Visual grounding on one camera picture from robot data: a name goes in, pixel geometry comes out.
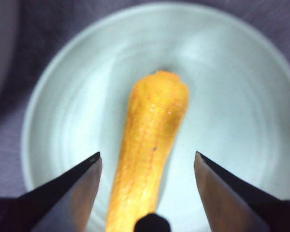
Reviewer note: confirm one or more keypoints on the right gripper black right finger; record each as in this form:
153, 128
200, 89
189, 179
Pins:
232, 205

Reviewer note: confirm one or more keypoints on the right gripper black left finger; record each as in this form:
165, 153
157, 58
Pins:
62, 200

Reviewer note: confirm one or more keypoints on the yellow corn cob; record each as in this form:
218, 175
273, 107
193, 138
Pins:
149, 133

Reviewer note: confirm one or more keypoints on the pale green round plate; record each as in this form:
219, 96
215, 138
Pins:
232, 96

